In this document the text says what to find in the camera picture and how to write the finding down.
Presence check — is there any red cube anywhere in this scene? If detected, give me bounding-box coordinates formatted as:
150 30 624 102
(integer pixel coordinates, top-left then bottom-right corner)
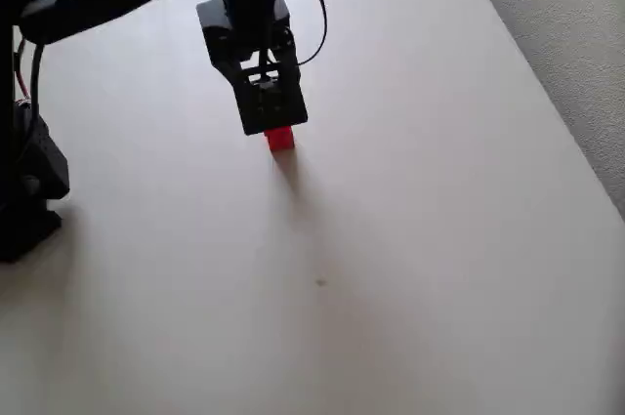
264 125 297 151

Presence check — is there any black gripper camera mount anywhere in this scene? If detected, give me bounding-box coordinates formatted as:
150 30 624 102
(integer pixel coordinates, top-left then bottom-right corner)
232 57 310 137

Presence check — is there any red and black cable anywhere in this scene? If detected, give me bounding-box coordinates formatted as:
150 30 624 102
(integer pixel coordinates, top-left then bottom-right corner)
282 0 329 67

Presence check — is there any thin black cable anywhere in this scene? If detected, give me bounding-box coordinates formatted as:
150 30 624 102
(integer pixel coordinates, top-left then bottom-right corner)
27 39 47 109

